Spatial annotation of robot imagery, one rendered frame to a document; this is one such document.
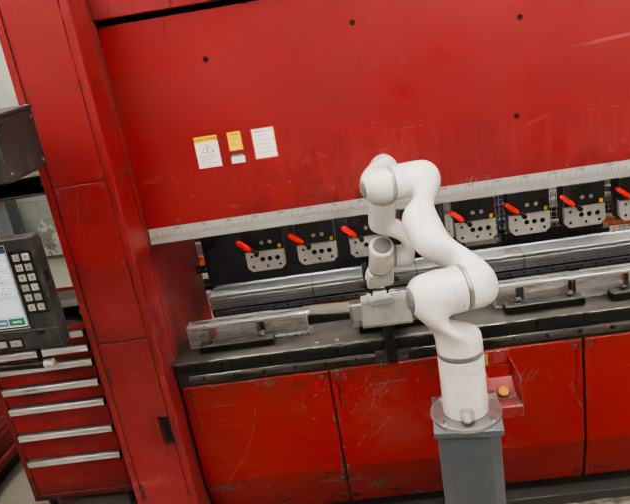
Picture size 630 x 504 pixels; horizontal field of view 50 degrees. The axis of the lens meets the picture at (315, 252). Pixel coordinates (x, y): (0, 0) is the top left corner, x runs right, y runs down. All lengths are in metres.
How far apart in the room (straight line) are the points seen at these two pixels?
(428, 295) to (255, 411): 1.30
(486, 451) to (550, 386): 0.98
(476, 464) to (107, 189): 1.47
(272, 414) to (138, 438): 0.53
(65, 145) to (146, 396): 0.98
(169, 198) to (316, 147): 0.58
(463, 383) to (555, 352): 1.00
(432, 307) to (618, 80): 1.27
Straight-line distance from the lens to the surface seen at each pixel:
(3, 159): 2.13
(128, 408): 2.77
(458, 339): 1.75
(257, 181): 2.54
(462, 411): 1.86
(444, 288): 1.69
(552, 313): 2.73
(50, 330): 2.23
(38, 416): 3.39
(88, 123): 2.41
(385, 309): 2.56
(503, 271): 3.02
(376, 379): 2.71
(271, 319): 2.73
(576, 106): 2.61
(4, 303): 2.26
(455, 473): 1.95
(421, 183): 1.92
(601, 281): 2.85
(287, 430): 2.84
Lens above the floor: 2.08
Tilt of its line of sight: 19 degrees down
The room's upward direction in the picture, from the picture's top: 10 degrees counter-clockwise
